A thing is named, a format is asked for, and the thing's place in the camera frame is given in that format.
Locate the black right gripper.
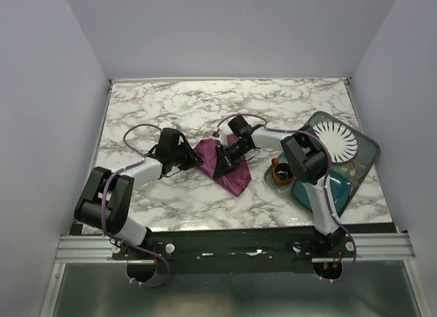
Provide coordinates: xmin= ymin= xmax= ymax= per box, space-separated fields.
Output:
xmin=213 ymin=141 xmax=250 ymax=180

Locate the purple cloth napkin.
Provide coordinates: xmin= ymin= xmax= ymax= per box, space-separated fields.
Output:
xmin=194 ymin=134 xmax=251 ymax=197

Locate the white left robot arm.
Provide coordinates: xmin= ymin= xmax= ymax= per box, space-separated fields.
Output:
xmin=74 ymin=128 xmax=203 ymax=259

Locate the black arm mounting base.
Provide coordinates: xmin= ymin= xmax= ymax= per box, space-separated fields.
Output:
xmin=113 ymin=226 xmax=354 ymax=275

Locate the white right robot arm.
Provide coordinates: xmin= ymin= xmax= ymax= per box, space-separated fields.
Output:
xmin=213 ymin=125 xmax=346 ymax=257

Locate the orange patterned mug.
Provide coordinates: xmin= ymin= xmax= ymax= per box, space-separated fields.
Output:
xmin=271 ymin=158 xmax=294 ymax=187

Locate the white blue striped plate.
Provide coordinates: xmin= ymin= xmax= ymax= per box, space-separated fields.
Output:
xmin=313 ymin=121 xmax=358 ymax=164

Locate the teal square plate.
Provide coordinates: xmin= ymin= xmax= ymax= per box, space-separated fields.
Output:
xmin=292 ymin=171 xmax=352 ymax=216

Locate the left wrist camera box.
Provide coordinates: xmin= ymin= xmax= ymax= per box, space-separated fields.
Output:
xmin=156 ymin=128 xmax=182 ymax=156

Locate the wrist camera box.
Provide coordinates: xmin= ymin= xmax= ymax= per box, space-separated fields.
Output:
xmin=227 ymin=115 xmax=253 ymax=137
xmin=156 ymin=128 xmax=182 ymax=156

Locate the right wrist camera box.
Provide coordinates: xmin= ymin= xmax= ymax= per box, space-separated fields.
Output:
xmin=227 ymin=115 xmax=253 ymax=137

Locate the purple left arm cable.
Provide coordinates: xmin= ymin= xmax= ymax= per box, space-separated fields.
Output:
xmin=102 ymin=124 xmax=171 ymax=288

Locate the aluminium frame rail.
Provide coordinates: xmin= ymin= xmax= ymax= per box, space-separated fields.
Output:
xmin=55 ymin=233 xmax=416 ymax=264

